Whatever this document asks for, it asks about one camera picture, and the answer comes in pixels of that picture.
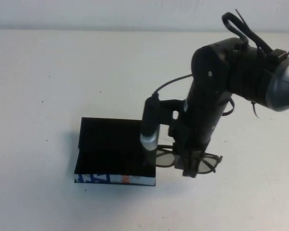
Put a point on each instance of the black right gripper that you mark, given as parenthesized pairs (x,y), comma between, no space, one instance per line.
(178,139)

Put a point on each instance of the black framed glasses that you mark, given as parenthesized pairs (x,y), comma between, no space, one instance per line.
(165,160)

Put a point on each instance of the black glasses case printed side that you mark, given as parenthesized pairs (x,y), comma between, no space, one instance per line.
(106,144)

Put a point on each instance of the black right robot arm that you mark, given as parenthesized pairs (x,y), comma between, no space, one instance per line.
(207,96)

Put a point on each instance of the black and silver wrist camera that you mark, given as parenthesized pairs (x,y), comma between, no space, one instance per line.
(149,125)

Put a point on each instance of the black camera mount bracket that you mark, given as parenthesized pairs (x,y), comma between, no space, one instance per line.
(169,110)

